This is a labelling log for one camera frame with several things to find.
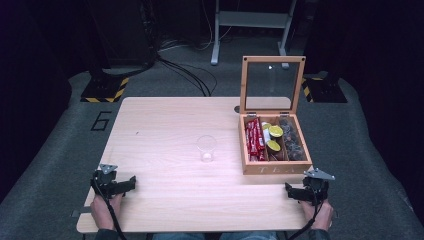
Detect wooden box with glass lid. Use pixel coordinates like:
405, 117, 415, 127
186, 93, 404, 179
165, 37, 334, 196
238, 55, 314, 176

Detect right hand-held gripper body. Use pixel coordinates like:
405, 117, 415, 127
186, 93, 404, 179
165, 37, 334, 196
301, 167, 336, 206

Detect white floor cables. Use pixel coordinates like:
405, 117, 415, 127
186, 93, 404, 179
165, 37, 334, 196
158, 0, 242, 53

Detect bundle of black floor cables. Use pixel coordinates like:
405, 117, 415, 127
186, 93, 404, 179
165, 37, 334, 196
155, 54, 218, 98

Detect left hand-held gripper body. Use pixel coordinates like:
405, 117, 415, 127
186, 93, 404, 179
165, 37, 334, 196
90, 163, 122, 200

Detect white metal stand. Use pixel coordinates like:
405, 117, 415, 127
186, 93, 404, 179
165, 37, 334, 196
210, 0, 298, 70

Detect pile of dark capsules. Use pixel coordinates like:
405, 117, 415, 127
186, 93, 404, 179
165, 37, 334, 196
279, 117, 307, 162

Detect clear drinking glass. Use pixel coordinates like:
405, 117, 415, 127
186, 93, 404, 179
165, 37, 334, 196
195, 134, 218, 164

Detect person's left hand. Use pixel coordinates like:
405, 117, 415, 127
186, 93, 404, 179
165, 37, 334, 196
90, 192, 125, 232

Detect black hazard-striped stand base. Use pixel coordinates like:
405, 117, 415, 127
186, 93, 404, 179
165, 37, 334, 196
300, 70, 348, 104
80, 68, 130, 104

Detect dark cabinet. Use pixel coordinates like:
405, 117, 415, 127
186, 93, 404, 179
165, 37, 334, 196
84, 0, 157, 69

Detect person's right hand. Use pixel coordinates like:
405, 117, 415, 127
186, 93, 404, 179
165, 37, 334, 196
300, 199, 335, 232

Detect red stick packet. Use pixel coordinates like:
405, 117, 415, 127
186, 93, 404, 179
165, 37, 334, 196
254, 117, 267, 151
248, 148, 268, 162
245, 120, 258, 157

